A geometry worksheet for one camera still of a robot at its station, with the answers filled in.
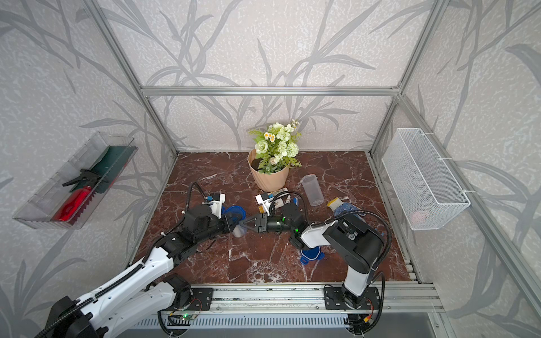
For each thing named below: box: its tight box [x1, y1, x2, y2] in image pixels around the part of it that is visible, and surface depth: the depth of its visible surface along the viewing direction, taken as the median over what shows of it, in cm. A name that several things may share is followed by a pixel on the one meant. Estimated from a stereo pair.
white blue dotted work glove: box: [326, 197, 362, 217], surface depth 101 cm
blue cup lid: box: [300, 245, 325, 266], surface depth 85 cm
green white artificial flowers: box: [247, 119, 303, 176], surface depth 87 cm
